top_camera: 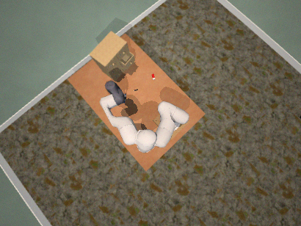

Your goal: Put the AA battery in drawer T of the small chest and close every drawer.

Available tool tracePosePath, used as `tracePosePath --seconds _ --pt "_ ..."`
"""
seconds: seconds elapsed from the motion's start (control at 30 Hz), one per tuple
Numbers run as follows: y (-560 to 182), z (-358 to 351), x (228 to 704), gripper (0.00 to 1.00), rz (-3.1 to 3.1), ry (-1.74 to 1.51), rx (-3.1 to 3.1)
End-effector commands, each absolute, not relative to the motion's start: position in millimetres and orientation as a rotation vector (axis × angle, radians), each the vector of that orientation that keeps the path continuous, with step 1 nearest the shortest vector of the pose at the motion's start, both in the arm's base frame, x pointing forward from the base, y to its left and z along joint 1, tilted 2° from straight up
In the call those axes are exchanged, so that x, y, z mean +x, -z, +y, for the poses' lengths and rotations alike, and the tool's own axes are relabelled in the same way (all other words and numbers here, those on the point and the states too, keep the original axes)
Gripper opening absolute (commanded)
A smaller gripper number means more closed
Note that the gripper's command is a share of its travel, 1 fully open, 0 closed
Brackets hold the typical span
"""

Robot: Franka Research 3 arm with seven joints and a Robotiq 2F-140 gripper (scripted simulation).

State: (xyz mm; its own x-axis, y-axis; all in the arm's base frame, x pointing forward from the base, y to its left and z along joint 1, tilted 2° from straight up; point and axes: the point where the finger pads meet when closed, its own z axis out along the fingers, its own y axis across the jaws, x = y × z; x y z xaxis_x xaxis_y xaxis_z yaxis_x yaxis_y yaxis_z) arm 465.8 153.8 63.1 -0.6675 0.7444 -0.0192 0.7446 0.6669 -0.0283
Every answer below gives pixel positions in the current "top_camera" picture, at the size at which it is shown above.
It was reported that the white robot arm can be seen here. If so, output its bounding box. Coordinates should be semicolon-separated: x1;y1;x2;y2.
100;81;189;153

